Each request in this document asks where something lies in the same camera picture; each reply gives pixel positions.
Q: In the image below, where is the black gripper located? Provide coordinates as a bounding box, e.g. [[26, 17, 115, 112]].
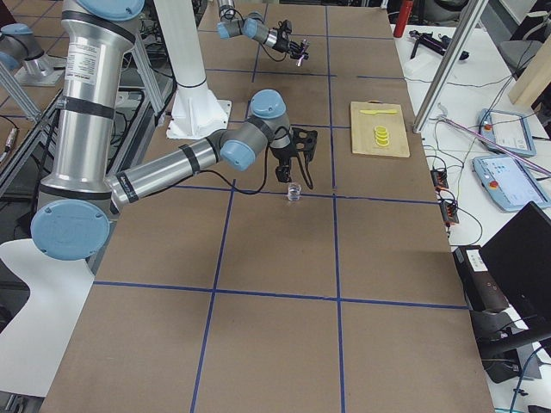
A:
[[270, 144, 297, 182], [274, 33, 309, 60]]

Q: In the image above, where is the steel jigger measuring cup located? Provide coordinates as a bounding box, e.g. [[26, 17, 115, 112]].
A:
[[294, 40, 310, 67]]

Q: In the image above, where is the clear glass cup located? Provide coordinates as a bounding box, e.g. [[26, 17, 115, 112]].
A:
[[287, 182, 302, 202]]

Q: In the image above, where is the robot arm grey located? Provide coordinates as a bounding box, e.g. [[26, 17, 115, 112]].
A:
[[30, 1, 298, 261], [217, 1, 310, 66]]

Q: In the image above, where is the bamboo cutting board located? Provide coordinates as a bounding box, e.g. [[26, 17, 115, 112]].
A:
[[350, 102, 410, 158]]

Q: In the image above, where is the yellow plastic knife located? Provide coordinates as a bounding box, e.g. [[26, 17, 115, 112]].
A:
[[359, 109, 398, 115]]

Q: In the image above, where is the red fire extinguisher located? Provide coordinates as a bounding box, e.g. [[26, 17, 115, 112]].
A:
[[393, 0, 414, 38]]

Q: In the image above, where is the metal grabber stick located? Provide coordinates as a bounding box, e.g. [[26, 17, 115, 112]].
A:
[[436, 108, 550, 176]]

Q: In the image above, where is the teach pendant near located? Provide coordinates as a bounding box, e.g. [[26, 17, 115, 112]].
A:
[[472, 155, 550, 213]]

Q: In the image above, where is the teach pendant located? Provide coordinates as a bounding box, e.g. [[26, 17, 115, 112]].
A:
[[478, 108, 536, 157], [472, 155, 550, 213]]

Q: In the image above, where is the teach pendant far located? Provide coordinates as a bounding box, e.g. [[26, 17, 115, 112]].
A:
[[478, 108, 536, 157]]

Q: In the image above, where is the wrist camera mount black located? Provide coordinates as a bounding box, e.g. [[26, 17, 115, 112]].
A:
[[292, 127, 318, 164]]

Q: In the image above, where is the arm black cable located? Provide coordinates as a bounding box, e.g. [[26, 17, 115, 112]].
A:
[[198, 128, 315, 195]]

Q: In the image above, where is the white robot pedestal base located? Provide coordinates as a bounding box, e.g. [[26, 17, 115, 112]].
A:
[[154, 0, 232, 139]]

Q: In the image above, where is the aluminium frame post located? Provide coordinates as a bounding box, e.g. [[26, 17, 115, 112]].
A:
[[412, 0, 489, 133]]

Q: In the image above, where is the wooden plank post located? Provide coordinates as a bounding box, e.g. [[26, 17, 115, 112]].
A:
[[509, 37, 551, 106]]

